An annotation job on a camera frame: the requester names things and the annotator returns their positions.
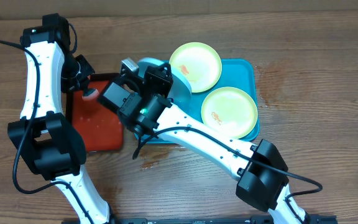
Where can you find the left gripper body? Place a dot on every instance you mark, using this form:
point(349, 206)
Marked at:
point(76, 74)

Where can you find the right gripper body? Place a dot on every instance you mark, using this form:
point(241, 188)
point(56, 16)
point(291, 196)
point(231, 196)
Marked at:
point(155, 88)

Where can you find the light blue plate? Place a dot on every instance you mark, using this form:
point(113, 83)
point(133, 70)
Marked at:
point(180, 91)

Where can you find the yellow-green plate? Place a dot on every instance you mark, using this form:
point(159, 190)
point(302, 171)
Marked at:
point(230, 111)
point(199, 63)

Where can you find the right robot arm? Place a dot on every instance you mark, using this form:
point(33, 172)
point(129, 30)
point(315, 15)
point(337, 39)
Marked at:
point(144, 101)

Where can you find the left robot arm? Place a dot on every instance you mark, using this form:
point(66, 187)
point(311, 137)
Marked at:
point(50, 152)

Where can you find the black tray with red liquid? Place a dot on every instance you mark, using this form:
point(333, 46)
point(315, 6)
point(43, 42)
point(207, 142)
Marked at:
point(100, 128)

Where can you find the teal plastic serving tray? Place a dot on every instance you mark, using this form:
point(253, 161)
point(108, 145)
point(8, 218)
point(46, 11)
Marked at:
point(237, 80)

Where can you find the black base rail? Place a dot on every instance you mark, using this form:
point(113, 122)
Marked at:
point(256, 219)

